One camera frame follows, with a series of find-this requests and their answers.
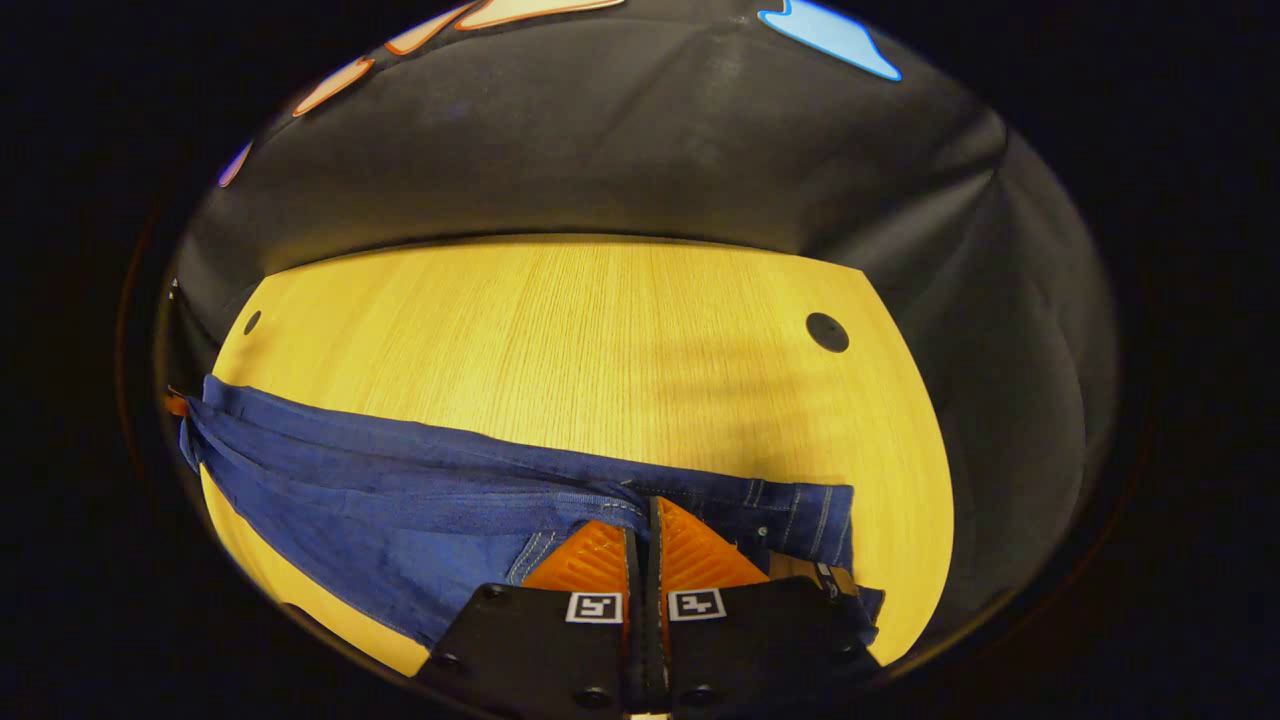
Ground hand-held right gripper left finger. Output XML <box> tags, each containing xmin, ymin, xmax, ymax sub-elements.
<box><xmin>415</xmin><ymin>520</ymin><xmax>641</xmax><ymax>720</ymax></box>

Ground blue denim jeans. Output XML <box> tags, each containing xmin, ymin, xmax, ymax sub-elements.
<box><xmin>178</xmin><ymin>375</ymin><xmax>886</xmax><ymax>649</ymax></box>

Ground black backdrop cloth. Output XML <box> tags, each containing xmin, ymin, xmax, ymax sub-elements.
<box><xmin>160</xmin><ymin>0</ymin><xmax>1119</xmax><ymax>641</ymax></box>

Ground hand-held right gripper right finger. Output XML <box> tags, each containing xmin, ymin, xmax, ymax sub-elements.
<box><xmin>648</xmin><ymin>495</ymin><xmax>886</xmax><ymax>720</ymax></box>

